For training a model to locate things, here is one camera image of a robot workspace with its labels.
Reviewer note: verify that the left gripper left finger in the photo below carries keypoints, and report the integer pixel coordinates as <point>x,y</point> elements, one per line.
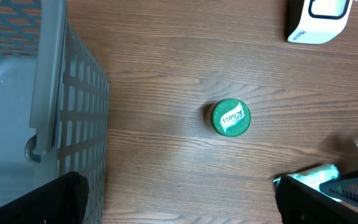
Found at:
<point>62,200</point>

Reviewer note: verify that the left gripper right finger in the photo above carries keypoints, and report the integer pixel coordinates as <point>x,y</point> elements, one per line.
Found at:
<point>323,210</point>

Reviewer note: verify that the green capped plastic bottle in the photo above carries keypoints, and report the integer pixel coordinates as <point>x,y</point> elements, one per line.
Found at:
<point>229,117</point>

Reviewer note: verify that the long teal wipes pack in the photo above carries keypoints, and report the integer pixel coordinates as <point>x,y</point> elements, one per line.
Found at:
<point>313,178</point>

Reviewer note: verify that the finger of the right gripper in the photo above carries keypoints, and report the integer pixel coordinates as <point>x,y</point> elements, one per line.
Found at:
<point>344,188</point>

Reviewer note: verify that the grey plastic mesh basket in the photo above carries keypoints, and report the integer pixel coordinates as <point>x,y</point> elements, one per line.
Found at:
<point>54,103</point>

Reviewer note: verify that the white barcode scanner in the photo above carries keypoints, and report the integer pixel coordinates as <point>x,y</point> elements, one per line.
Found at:
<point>316,21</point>

